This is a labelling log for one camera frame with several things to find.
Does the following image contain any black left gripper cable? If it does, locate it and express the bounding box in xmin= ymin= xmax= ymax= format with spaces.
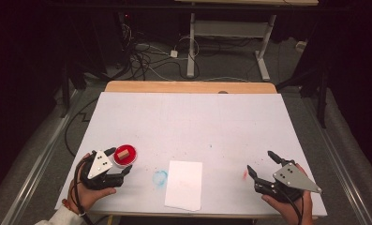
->
xmin=72 ymin=157 xmax=96 ymax=225

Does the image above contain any person's left hand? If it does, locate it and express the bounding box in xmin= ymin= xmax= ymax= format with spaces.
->
xmin=66 ymin=152 xmax=118 ymax=214

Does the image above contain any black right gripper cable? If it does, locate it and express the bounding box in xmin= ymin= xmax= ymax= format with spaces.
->
xmin=278 ymin=187 xmax=304 ymax=225

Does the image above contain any large white board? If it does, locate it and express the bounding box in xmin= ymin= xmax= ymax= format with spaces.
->
xmin=54 ymin=91 xmax=329 ymax=218

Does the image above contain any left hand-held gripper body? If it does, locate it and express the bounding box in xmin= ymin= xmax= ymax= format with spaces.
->
xmin=80 ymin=149 xmax=127 ymax=190

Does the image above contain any small wooden stamp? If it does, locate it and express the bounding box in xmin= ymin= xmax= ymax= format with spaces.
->
xmin=116 ymin=149 xmax=130 ymax=161

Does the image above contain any wooden table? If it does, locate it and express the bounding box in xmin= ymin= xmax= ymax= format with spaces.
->
xmin=104 ymin=80 xmax=278 ymax=95

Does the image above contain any white desk frame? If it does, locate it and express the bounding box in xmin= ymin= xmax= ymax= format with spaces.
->
xmin=173 ymin=0 xmax=320 ymax=83

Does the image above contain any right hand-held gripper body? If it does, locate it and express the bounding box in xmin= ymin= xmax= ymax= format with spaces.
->
xmin=253 ymin=158 xmax=322 ymax=203

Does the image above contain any black floor cable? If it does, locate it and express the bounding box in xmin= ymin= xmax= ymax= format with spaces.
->
xmin=64 ymin=97 xmax=99 ymax=158

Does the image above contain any white paper sheet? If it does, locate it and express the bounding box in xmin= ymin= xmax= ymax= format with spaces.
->
xmin=163 ymin=159 xmax=204 ymax=213

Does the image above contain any black metal stand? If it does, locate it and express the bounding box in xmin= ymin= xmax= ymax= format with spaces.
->
xmin=59 ymin=60 xmax=88 ymax=119
xmin=276 ymin=60 xmax=330 ymax=129

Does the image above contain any tangle of floor cables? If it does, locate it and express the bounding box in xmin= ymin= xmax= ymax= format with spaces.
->
xmin=119 ymin=22 xmax=203 ymax=83

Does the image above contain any metal floor rail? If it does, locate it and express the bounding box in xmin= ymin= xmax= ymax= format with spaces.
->
xmin=0 ymin=89 xmax=83 ymax=225
xmin=300 ymin=93 xmax=372 ymax=225

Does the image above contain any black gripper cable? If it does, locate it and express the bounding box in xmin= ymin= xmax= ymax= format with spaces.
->
xmin=278 ymin=187 xmax=304 ymax=225
xmin=72 ymin=157 xmax=96 ymax=225

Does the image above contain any white wall socket box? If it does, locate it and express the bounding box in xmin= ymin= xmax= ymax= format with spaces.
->
xmin=295 ymin=39 xmax=308 ymax=53

